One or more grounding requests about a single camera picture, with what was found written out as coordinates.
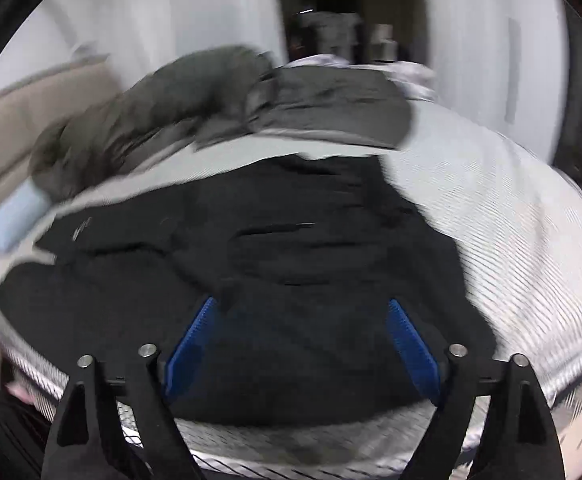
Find black pants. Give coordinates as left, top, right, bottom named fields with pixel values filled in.
left=0, top=155, right=496, bottom=427

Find white honeycomb mattress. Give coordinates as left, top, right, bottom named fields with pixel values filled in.
left=0, top=104, right=582, bottom=480

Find light blue pillow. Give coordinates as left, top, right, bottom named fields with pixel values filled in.
left=0, top=178, right=52, bottom=254

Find dark grey duvet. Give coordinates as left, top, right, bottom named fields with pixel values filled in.
left=29, top=44, right=413, bottom=202

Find beige headboard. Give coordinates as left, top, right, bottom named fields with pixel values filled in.
left=0, top=56, right=121, bottom=202

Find white wardrobe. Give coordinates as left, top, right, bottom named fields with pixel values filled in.
left=425, top=0, right=568, bottom=162

